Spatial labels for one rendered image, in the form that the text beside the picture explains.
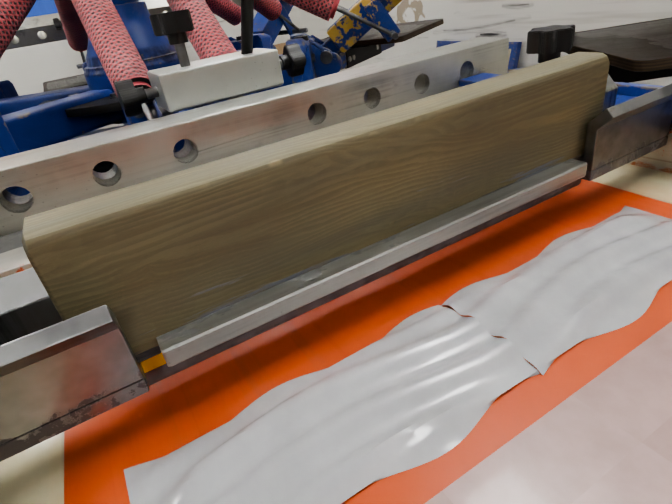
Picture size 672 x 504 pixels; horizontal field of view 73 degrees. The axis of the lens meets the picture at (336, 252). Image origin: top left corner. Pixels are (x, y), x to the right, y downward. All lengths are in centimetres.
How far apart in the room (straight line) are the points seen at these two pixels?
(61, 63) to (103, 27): 362
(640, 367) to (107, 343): 24
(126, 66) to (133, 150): 25
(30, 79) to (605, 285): 424
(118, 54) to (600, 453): 64
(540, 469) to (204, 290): 16
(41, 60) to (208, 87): 386
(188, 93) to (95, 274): 30
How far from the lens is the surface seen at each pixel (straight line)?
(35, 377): 22
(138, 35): 99
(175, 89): 49
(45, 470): 26
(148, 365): 25
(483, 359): 23
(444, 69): 58
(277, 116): 46
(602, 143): 38
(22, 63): 434
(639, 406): 24
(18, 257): 40
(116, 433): 26
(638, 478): 22
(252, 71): 51
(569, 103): 35
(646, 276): 31
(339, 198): 24
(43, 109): 92
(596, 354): 26
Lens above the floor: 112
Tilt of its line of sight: 30 degrees down
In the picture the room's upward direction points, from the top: 9 degrees counter-clockwise
